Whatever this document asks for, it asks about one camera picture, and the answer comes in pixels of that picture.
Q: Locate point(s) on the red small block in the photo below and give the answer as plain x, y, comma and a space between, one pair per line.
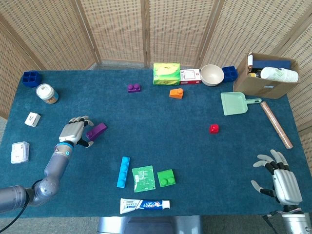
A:
214, 129

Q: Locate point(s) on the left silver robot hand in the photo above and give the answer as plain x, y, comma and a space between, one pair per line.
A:
72, 132

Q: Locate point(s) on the brown cardboard box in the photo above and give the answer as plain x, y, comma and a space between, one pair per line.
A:
253, 86

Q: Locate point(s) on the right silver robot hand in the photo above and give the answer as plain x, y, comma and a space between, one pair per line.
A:
286, 187

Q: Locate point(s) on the white red small carton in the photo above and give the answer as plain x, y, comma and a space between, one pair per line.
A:
250, 59

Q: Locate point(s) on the green sachet packet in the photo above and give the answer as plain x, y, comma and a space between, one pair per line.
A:
143, 179

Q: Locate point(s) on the orange block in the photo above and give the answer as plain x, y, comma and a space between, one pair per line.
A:
176, 93

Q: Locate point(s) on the small white cube box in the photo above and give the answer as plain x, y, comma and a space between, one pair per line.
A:
32, 119

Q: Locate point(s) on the dark bottle yellow cap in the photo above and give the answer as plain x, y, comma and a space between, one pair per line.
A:
254, 73

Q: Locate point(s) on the green square block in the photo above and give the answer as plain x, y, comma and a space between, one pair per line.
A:
166, 178

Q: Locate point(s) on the brown cylindrical roll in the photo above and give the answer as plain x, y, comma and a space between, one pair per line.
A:
276, 125

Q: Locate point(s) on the mint green dustpan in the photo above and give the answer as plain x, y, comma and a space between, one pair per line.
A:
234, 103

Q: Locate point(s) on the blue four-cell tray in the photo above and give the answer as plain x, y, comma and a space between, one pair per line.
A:
31, 79

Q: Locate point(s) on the green yellow tissue pack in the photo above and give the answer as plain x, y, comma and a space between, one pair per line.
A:
166, 74

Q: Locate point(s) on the beige bowl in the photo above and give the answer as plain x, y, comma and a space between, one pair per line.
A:
211, 75

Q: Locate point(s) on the long purple block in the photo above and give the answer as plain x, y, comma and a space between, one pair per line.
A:
97, 130

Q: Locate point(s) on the small purple block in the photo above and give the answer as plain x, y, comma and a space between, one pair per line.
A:
134, 88

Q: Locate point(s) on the woven bamboo folding screen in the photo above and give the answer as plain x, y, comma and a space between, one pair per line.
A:
122, 29

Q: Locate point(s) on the teal carpet table mat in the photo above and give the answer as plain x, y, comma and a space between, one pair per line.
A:
146, 126

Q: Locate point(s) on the dark blue block right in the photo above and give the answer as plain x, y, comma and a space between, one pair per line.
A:
230, 74

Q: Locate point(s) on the dark blue flat box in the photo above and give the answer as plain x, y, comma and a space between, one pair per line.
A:
270, 63

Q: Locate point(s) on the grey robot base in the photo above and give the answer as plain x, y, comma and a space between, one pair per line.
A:
146, 225

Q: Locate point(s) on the white-lidded snack jar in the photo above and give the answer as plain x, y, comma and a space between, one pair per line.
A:
46, 93

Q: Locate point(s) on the white card pack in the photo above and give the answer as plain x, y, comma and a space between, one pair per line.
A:
20, 152

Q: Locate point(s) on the red white carton box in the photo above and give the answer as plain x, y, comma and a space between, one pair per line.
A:
190, 76

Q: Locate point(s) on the blue white toothpaste tube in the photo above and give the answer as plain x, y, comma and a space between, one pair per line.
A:
143, 205

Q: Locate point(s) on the light blue long block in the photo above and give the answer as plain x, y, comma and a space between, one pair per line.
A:
123, 171

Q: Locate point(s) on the stack of paper cups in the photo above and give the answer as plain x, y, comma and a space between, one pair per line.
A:
280, 74

